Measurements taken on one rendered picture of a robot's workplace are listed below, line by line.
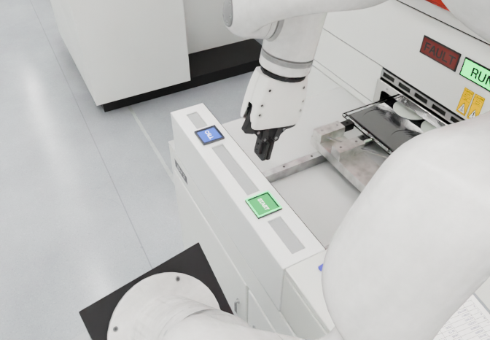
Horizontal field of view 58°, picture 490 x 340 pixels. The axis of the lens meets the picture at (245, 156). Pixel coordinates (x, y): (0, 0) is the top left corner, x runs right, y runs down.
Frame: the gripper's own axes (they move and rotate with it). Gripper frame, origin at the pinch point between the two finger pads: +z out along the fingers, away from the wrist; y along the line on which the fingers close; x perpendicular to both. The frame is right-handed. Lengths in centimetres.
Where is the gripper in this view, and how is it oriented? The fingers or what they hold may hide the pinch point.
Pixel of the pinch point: (263, 147)
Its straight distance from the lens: 80.4
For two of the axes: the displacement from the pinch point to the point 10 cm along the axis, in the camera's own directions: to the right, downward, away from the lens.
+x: 4.8, 5.7, -6.6
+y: -8.6, 1.5, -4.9
